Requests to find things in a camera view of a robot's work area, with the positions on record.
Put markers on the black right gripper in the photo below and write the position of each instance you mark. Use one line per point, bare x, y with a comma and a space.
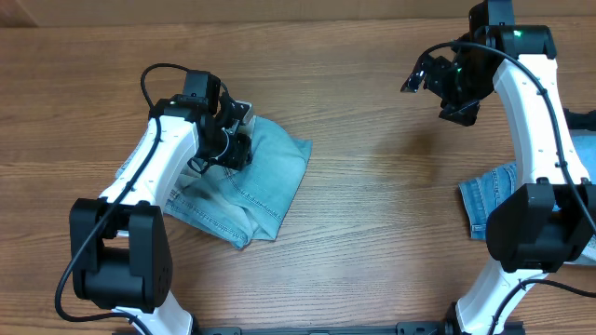
438, 81

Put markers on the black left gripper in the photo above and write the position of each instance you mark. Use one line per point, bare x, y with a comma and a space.
237, 159

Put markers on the light blue denim shorts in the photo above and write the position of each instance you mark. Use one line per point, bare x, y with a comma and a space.
237, 206

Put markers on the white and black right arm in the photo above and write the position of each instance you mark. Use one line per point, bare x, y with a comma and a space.
549, 218

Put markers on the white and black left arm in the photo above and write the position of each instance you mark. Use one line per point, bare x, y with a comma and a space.
121, 259

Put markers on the darker blue denim shorts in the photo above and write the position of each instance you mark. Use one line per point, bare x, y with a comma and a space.
485, 193

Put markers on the black folded garment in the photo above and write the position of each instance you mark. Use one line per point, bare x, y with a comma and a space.
579, 121

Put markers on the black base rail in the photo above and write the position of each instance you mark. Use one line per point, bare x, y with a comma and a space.
302, 330

